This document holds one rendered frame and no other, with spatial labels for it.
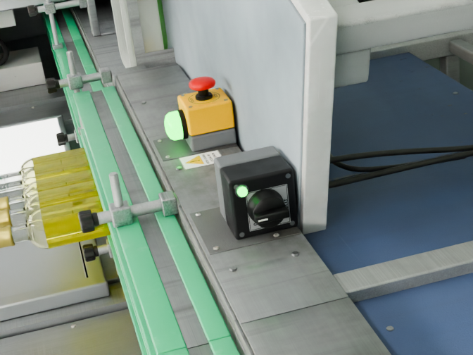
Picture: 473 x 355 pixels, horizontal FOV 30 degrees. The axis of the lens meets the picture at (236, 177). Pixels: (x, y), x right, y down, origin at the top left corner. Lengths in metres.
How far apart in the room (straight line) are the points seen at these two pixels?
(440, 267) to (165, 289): 0.31
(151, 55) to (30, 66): 0.99
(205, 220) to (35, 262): 0.63
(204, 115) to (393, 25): 0.39
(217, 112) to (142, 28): 0.50
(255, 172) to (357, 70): 0.17
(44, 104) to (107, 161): 1.23
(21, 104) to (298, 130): 1.68
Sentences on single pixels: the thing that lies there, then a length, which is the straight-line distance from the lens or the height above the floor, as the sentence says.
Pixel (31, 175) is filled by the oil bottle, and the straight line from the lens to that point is 1.67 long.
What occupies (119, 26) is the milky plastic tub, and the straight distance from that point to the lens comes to 1.92.
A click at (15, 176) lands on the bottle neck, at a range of 1.73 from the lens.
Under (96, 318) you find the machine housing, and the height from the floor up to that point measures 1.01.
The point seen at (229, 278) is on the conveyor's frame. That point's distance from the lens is 1.00.
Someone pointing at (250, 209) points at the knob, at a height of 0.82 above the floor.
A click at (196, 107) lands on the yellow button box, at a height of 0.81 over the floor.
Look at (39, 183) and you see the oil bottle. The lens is 1.63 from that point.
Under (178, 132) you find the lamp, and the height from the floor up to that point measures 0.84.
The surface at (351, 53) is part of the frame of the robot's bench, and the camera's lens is 1.01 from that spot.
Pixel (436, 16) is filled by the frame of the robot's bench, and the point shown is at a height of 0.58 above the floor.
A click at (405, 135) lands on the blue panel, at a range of 1.37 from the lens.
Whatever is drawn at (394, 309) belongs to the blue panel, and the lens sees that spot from 0.96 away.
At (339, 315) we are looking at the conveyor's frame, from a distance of 0.92.
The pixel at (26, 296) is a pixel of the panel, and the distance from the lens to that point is 1.58.
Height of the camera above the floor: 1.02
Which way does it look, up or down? 11 degrees down
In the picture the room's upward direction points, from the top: 102 degrees counter-clockwise
